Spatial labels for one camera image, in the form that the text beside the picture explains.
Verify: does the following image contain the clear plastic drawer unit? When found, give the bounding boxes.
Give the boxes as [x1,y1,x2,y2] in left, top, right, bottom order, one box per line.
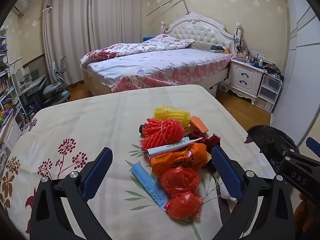
[256,74,282,113]

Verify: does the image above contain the yellow foam fruit net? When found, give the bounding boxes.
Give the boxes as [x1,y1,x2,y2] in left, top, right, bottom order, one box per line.
[153,107,191,128]

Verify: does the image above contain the orange fuzzy cloth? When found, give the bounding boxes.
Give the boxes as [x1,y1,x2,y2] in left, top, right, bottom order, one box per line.
[294,192,316,235]

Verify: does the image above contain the red plastic bag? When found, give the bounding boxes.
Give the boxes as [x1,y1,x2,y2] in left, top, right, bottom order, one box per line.
[160,166,204,218]

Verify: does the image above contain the cluster of small bottles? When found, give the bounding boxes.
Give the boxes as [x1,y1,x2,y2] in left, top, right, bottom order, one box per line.
[235,50,265,67]

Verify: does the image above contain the white desk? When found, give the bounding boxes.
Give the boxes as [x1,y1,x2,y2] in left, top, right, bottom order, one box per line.
[15,67,48,98]

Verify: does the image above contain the white air conditioner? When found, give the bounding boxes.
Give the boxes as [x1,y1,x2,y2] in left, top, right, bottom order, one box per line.
[12,0,27,14]

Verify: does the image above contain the white paper cone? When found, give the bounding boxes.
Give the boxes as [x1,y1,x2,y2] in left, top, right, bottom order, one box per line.
[146,137,204,159]

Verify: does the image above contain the grey office chair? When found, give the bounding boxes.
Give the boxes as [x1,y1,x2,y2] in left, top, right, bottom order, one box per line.
[41,56,70,105]

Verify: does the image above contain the white wardrobe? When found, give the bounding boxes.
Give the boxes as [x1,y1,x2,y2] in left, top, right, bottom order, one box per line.
[271,0,320,140]

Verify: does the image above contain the beige pillow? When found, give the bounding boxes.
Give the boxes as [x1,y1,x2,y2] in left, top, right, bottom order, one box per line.
[191,42,232,53]

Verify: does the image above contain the white tufted bed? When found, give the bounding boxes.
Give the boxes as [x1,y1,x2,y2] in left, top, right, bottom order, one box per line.
[80,14,242,97]

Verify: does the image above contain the dark cloth bag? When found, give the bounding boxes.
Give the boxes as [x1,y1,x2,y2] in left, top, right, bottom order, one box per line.
[264,64,284,77]

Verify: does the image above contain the white nightstand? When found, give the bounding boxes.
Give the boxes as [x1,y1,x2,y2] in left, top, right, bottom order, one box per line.
[229,59,265,105]

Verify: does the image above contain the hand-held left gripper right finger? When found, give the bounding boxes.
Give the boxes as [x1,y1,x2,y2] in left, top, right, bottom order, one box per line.
[211,145,295,240]

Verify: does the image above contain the orange plastic bag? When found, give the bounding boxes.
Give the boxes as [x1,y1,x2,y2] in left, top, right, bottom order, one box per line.
[151,143,208,175]

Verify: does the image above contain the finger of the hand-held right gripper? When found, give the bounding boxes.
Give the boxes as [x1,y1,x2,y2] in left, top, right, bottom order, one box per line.
[306,137,320,156]

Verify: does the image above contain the orange cardboard box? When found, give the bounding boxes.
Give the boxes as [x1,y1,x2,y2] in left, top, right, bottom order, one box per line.
[189,116,209,133]

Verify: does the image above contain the light blue strip packet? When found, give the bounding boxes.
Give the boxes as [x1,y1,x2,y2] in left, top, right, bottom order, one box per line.
[130,163,167,204]

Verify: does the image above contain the white bookshelf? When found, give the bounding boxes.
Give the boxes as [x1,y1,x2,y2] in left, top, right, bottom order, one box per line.
[0,27,28,130]

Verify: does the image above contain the beige curtain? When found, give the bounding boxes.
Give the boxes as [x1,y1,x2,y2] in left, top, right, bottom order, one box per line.
[44,0,143,83]

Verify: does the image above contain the red foam fruit net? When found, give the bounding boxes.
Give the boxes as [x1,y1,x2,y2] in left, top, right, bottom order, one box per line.
[140,118,185,152]

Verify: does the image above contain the floral cream tablecloth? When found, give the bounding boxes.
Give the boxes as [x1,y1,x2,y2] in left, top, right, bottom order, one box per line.
[0,84,278,240]

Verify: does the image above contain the black lined trash bin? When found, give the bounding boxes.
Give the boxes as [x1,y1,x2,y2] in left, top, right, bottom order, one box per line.
[246,124,304,180]

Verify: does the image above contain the floral quilt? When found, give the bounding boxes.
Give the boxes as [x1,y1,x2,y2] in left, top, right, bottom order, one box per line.
[80,34,196,67]

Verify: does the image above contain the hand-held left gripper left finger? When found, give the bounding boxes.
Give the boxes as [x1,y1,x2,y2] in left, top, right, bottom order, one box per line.
[29,147,113,240]

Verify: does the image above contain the thin metal pole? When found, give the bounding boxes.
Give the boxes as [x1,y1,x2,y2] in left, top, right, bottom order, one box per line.
[146,0,190,18]

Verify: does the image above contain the green plastic bag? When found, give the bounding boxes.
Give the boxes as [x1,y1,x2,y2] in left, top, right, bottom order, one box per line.
[217,80,230,93]

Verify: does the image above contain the dark red wrapper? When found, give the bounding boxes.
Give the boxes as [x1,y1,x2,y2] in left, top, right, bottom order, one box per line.
[187,130,222,153]

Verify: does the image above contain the white tissue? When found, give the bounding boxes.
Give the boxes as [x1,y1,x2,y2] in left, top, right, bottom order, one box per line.
[220,180,238,202]

